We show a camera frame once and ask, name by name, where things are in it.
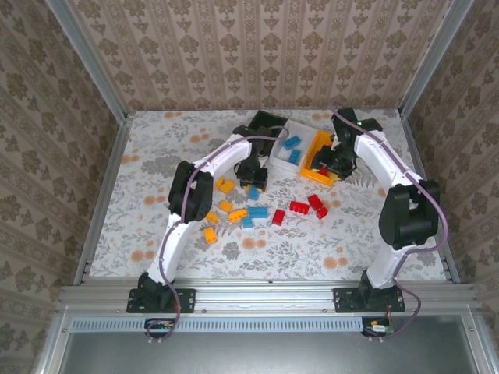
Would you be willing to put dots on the black plastic bin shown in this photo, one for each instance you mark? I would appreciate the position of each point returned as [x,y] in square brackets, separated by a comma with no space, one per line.
[267,118]

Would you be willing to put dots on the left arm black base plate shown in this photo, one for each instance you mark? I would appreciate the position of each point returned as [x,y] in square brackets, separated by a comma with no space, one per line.
[187,300]

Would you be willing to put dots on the white plastic bin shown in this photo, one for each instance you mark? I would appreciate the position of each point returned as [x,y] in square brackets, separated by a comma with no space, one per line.
[308,134]

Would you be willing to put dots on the right black and white robot arm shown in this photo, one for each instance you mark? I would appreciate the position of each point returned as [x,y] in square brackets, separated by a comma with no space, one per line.
[409,218]

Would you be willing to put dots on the grey metal panel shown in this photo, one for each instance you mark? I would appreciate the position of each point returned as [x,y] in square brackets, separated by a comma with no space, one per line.
[273,354]

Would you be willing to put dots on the aluminium corner post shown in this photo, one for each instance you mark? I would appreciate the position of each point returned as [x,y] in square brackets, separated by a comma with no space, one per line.
[433,58]
[88,58]

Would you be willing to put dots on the long red lego brick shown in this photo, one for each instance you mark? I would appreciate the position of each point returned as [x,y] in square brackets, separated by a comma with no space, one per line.
[299,207]

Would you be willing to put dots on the yellow six-stud lego brick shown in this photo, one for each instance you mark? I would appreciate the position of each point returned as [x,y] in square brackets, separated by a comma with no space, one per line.
[227,187]

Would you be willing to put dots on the aluminium side rail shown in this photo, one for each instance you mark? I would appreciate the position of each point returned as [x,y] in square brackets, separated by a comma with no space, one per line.
[111,171]
[414,144]

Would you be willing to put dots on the aluminium lower frame rail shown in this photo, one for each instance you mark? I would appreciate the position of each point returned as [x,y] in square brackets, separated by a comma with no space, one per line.
[479,343]
[50,346]

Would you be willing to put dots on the floral patterned table cover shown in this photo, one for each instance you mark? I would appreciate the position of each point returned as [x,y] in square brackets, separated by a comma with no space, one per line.
[273,253]

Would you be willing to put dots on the small blue four-stud lego brick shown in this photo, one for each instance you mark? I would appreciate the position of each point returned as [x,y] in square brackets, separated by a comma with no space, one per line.
[247,223]

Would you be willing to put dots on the yellow rounded lego brick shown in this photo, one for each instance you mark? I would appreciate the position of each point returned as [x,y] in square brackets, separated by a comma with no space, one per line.
[238,215]
[211,217]

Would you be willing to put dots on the left black and white robot arm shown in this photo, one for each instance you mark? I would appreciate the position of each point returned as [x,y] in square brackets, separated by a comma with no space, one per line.
[191,195]

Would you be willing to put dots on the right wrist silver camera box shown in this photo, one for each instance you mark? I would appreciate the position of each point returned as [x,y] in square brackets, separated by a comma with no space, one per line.
[335,145]

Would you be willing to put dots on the yellow plastic bin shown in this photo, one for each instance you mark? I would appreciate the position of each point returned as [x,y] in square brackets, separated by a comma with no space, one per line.
[312,150]

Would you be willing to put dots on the small connector board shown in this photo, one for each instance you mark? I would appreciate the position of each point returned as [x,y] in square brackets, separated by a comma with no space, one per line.
[380,329]
[160,325]

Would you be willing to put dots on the aluminium front rail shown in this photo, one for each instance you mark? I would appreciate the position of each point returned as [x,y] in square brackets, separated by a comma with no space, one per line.
[265,296]

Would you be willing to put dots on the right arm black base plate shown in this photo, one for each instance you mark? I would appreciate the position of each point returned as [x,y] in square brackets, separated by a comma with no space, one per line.
[343,302]

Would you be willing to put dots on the long blue lego brick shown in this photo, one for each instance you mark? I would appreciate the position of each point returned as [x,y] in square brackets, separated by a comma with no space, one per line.
[257,212]

